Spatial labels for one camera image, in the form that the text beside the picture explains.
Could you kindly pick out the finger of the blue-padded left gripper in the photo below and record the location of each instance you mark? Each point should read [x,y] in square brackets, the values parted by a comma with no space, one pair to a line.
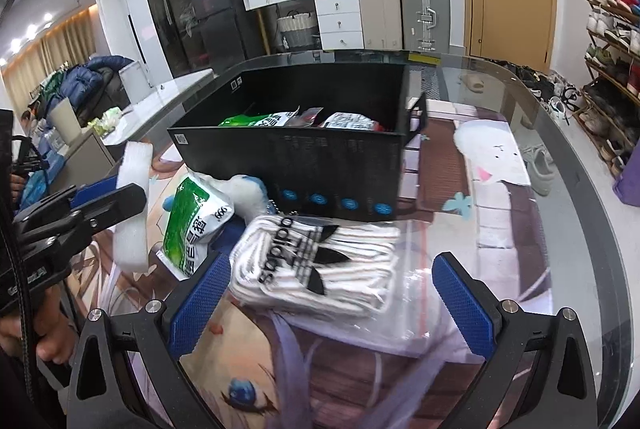
[93,191]
[107,211]

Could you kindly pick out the beige suitcase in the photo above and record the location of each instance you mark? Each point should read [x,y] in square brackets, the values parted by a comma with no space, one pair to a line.
[381,24]

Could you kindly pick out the grey side cabinet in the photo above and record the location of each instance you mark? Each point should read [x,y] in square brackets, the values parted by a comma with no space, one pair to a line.
[91,159]

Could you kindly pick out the blue puffer jacket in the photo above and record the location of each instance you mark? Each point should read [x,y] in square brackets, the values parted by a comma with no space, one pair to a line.
[92,88]

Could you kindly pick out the purple bag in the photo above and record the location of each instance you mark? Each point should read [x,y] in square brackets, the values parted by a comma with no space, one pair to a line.
[627,185]

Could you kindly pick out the black storage box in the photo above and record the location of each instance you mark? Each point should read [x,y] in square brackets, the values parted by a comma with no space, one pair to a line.
[334,173]

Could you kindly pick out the white foam block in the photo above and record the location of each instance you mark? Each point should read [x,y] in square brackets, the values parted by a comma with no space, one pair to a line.
[130,244]

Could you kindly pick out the red white soft packet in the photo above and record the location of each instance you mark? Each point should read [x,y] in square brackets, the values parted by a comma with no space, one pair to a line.
[351,121]

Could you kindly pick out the green white medicine pouch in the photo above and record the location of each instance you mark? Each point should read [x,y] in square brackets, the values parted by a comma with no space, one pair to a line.
[276,119]

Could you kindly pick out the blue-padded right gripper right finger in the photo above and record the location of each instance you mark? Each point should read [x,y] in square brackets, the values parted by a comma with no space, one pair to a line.
[559,391]

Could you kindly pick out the adidas laces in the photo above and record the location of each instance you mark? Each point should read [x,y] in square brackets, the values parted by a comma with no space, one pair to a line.
[364,284]

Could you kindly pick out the silver suitcase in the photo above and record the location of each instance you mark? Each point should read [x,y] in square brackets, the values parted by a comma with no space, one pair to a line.
[426,25]

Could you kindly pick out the person's left hand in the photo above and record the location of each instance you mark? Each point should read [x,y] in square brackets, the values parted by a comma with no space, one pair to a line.
[57,338]

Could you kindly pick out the woven laundry basket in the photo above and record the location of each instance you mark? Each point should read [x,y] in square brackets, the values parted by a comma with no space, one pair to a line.
[299,31]

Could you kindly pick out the white drawer desk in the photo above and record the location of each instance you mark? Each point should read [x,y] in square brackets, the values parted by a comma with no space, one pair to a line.
[339,21]

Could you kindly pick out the green white small pouch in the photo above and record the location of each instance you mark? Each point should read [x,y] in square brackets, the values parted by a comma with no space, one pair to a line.
[186,217]

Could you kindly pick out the wooden shoe rack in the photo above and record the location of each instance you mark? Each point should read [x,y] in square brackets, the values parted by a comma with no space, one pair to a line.
[610,116]

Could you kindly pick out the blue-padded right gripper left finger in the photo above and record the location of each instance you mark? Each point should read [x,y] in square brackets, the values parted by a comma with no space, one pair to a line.
[104,392]

